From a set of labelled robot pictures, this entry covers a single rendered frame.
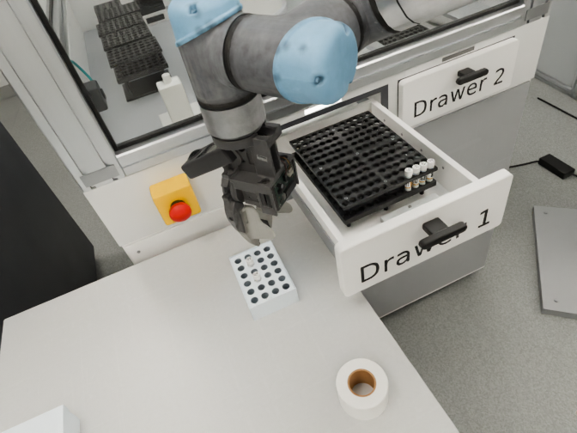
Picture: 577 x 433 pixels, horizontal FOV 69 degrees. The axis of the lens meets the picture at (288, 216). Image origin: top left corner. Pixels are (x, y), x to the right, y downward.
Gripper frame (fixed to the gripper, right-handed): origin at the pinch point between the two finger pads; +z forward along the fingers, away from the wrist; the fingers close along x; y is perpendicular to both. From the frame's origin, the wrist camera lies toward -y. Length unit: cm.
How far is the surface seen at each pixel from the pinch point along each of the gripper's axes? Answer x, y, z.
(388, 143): 26.0, 13.1, -0.6
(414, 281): 49, 15, 70
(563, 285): 75, 59, 86
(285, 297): -4.1, 5.0, 10.8
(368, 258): 0.6, 18.2, 0.6
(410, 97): 43.4, 12.4, 0.3
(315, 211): 6.7, 7.1, 0.3
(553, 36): 222, 41, 65
